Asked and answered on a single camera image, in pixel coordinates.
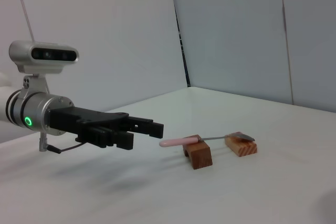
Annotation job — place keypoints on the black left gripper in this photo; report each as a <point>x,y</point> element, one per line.
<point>65,119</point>

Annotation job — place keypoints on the dark brown arched wooden block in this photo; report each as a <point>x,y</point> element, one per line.
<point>200,155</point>

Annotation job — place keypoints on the orange wooden block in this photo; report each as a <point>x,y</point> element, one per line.
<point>241,148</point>

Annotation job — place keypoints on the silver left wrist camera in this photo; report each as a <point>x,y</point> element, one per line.
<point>44,53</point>

